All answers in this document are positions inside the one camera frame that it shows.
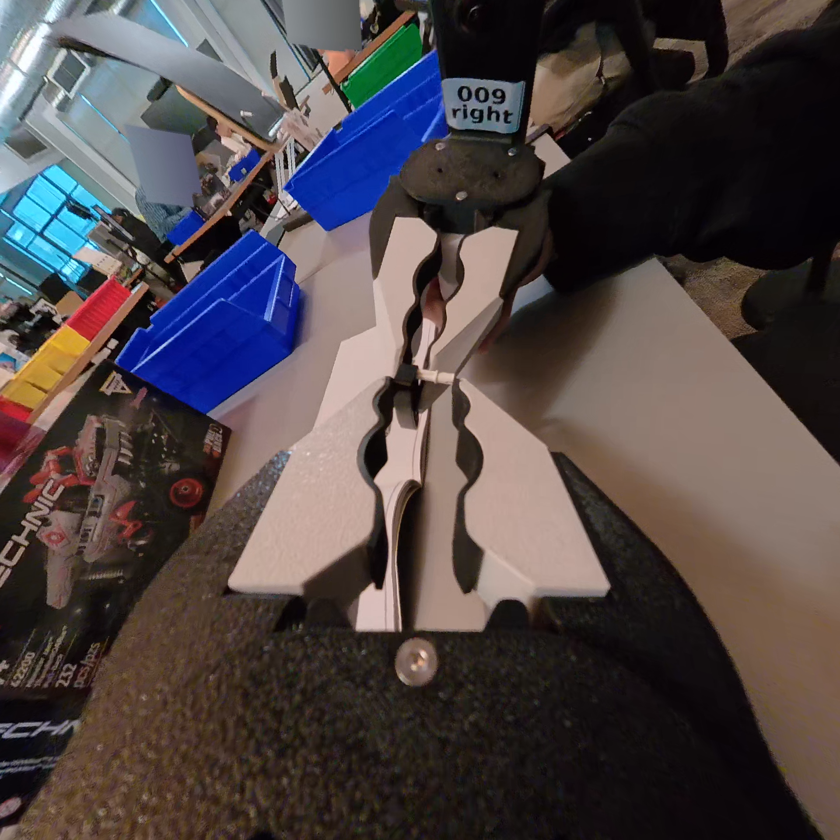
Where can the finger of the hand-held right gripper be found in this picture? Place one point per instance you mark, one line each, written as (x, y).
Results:
(482, 275)
(397, 289)

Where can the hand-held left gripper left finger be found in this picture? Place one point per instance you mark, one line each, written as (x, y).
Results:
(308, 518)

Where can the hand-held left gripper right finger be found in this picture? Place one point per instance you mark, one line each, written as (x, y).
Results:
(531, 525)

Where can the white toy pin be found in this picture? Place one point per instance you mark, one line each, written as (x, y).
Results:
(438, 376)

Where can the person's right forearm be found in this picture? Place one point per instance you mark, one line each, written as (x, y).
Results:
(689, 170)

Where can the person's right hand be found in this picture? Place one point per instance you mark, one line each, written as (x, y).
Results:
(500, 325)

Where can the white building instruction booklet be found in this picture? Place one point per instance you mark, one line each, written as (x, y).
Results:
(397, 538)

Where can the blue plastic bin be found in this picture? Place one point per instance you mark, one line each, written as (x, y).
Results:
(210, 367)
(246, 164)
(185, 226)
(420, 98)
(249, 262)
(354, 177)

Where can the green plastic bin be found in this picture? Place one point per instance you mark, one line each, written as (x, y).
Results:
(380, 65)

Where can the black toy set box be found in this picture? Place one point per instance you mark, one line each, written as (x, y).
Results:
(98, 492)

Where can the red plastic bin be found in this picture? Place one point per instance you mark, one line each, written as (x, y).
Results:
(98, 308)

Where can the yellow plastic bin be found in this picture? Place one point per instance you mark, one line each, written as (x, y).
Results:
(23, 387)
(62, 348)

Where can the black chair base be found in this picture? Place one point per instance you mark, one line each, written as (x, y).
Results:
(781, 305)

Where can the grey curved panel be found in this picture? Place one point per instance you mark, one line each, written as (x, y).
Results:
(164, 59)

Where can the silver ventilation duct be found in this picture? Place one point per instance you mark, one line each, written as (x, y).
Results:
(33, 33)

